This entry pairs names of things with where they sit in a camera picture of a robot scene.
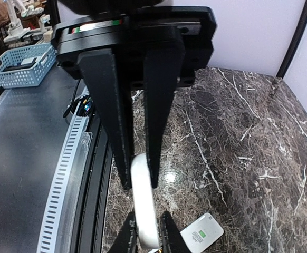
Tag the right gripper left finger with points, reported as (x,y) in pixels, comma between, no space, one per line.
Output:
(126,240)

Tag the blue perforated plastic basket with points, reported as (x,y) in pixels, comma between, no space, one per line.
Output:
(26,66)

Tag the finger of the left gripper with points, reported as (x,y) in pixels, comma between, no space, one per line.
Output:
(108,118)
(161,69)

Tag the white slotted cable duct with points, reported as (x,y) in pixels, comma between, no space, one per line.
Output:
(37,153)

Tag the white battery cover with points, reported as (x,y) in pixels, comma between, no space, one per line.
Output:
(144,206)

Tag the white remote control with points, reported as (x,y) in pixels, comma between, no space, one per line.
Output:
(202,233)

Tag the right black frame post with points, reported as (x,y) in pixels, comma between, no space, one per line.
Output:
(294,44)

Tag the black front rail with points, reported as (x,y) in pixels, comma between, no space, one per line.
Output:
(89,219)

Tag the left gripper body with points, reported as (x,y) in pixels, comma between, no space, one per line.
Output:
(119,47)

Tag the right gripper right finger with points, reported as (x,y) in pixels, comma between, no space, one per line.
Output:
(172,240)

